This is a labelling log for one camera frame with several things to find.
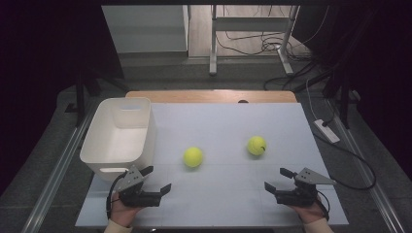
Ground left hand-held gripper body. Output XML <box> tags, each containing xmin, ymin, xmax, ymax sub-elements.
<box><xmin>114</xmin><ymin>164</ymin><xmax>162</xmax><ymax>209</ymax></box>

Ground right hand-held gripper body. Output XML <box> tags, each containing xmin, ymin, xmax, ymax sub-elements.
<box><xmin>274</xmin><ymin>167</ymin><xmax>338</xmax><ymax>209</ymax></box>

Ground white plastic bin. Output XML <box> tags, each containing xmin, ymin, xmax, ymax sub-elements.
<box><xmin>79</xmin><ymin>96</ymin><xmax>157</xmax><ymax>183</ymax></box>

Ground yellow tennis ball dark mark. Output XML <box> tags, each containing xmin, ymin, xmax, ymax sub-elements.
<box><xmin>246</xmin><ymin>135</ymin><xmax>268</xmax><ymax>157</ymax></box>

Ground plain yellow tennis ball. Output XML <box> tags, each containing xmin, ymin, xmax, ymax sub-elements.
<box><xmin>183</xmin><ymin>147</ymin><xmax>204</xmax><ymax>169</ymax></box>

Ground person's left hand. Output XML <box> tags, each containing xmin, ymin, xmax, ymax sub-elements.
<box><xmin>110</xmin><ymin>190</ymin><xmax>144</xmax><ymax>228</ymax></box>

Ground person's right hand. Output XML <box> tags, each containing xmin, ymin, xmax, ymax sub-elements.
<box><xmin>288</xmin><ymin>197</ymin><xmax>326</xmax><ymax>225</ymax></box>

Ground white board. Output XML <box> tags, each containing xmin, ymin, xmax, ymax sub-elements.
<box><xmin>75</xmin><ymin>102</ymin><xmax>350</xmax><ymax>227</ymax></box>

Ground white power strip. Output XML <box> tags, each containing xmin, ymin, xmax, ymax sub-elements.
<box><xmin>313</xmin><ymin>118</ymin><xmax>341</xmax><ymax>145</ymax></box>

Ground black metal stand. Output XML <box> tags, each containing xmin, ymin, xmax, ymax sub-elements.
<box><xmin>324</xmin><ymin>64</ymin><xmax>361</xmax><ymax>130</ymax></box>
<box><xmin>64</xmin><ymin>64</ymin><xmax>130</xmax><ymax>127</ymax></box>

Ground black curtain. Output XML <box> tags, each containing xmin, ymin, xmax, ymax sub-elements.
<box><xmin>292</xmin><ymin>0</ymin><xmax>412</xmax><ymax>183</ymax></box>
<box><xmin>0</xmin><ymin>0</ymin><xmax>125</xmax><ymax>198</ymax></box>

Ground white cabinet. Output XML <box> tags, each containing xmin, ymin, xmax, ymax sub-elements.
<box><xmin>101</xmin><ymin>4</ymin><xmax>190</xmax><ymax>54</ymax></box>

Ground left hand-held gripper cable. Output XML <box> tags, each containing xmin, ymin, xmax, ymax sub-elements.
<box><xmin>105</xmin><ymin>170</ymin><xmax>129</xmax><ymax>221</ymax></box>

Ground hand-held gripper cable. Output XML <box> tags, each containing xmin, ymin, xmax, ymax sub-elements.
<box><xmin>105</xmin><ymin>170</ymin><xmax>129</xmax><ymax>221</ymax></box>
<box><xmin>315</xmin><ymin>189</ymin><xmax>331</xmax><ymax>222</ymax></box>

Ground right hand-held gripper cable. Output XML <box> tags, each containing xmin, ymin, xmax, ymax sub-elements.
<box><xmin>315</xmin><ymin>189</ymin><xmax>331</xmax><ymax>222</ymax></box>

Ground long black cable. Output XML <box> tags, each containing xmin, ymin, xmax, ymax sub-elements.
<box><xmin>312</xmin><ymin>132</ymin><xmax>378</xmax><ymax>191</ymax></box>

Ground grey metal rail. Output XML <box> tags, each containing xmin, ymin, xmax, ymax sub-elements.
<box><xmin>326</xmin><ymin>100</ymin><xmax>406</xmax><ymax>233</ymax></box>
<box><xmin>20</xmin><ymin>106</ymin><xmax>98</xmax><ymax>233</ymax></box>

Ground thick black floor cables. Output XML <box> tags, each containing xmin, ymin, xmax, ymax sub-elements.
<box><xmin>262</xmin><ymin>61</ymin><xmax>334</xmax><ymax>93</ymax></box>

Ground tangle of thin cables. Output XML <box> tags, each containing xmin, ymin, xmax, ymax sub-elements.
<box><xmin>215</xmin><ymin>30</ymin><xmax>312</xmax><ymax>61</ymax></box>

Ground white metal desk frame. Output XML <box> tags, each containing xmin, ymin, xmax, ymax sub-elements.
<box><xmin>208</xmin><ymin>4</ymin><xmax>300</xmax><ymax>77</ymax></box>

